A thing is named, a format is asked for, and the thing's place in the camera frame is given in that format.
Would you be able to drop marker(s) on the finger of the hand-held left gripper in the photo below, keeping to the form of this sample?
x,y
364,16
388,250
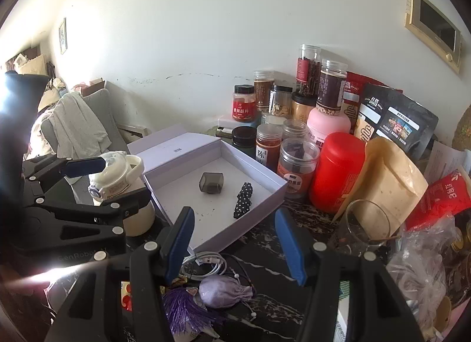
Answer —
x,y
82,167
123,210

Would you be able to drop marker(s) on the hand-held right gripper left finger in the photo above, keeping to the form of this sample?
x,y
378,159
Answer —
x,y
179,244

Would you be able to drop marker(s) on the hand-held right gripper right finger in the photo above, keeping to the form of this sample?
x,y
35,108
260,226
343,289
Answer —
x,y
290,250

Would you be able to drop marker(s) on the cream water bottle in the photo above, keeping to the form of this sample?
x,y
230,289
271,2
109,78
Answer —
x,y
130,176

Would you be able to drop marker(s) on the white cloth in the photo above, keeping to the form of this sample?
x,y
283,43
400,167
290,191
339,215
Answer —
x,y
75,124

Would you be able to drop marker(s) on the grey chair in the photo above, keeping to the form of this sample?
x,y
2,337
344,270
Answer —
x,y
106,113

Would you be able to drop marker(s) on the purple tassel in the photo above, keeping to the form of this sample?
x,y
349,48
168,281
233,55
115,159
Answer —
x,y
180,305

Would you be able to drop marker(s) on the black polka dot cloth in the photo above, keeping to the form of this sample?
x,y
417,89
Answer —
x,y
243,200

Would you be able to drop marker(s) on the small grey plastic case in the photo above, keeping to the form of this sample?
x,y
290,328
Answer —
x,y
211,182

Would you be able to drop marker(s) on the clear glass cup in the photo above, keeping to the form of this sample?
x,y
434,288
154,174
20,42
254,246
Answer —
x,y
362,233

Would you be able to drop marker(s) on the red and white packet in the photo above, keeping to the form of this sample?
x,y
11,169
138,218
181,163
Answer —
x,y
126,296

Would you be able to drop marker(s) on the clear jar with orange label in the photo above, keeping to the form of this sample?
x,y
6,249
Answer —
x,y
297,169

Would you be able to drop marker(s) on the cardboard box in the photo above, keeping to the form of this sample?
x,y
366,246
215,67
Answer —
x,y
92,86

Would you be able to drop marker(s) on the white carton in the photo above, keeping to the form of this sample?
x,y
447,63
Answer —
x,y
343,312

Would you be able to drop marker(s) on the red canister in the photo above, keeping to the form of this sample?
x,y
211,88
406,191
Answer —
x,y
338,172

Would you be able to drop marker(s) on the orange jar with white label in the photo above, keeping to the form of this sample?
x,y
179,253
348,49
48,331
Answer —
x,y
268,147

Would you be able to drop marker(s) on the dark green jar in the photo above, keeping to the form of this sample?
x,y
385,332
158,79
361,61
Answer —
x,y
243,139

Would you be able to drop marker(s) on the empty clear plastic jar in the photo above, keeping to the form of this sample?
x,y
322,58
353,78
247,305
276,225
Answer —
x,y
294,129

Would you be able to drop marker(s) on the kraft paper bag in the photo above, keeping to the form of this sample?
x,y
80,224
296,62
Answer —
x,y
392,183

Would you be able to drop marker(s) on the clear plastic bag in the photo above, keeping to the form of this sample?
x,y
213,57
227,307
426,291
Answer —
x,y
415,272

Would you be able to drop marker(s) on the pink canister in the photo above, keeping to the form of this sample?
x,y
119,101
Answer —
x,y
328,126

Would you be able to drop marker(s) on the white lid jar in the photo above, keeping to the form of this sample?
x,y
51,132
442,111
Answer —
x,y
273,120

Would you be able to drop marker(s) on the flat white box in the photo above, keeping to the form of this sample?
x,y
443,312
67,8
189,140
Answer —
x,y
229,121

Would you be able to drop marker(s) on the yellow jar with black lid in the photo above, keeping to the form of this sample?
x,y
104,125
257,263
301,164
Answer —
x,y
302,110

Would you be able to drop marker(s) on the black lid jar of slices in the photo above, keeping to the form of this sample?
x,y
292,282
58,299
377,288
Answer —
x,y
280,102

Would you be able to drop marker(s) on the red label seasoning jar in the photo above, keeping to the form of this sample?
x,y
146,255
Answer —
x,y
243,106

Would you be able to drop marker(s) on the red snack packet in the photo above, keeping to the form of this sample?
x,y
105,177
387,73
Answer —
x,y
441,198

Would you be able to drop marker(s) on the brown jar with clear lid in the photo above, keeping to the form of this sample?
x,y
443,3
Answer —
x,y
263,91

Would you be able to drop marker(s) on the tall jar with dark label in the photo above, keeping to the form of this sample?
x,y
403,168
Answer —
x,y
331,86

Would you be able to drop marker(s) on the black oat bag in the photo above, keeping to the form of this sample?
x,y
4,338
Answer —
x,y
401,117

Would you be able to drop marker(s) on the red food bag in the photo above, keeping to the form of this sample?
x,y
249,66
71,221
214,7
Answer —
x,y
356,86

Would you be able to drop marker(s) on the white paper sheet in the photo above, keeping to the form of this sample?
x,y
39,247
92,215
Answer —
x,y
445,158

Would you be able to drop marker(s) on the tall jar with red label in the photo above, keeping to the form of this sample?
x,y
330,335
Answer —
x,y
307,69

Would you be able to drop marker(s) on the woven straw item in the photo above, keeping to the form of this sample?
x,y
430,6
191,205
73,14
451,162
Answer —
x,y
463,128

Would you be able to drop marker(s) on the small wall picture frame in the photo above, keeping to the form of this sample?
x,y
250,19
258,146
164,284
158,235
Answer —
x,y
62,35

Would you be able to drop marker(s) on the gold framed wall panel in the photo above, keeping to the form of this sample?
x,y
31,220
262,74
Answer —
x,y
436,29

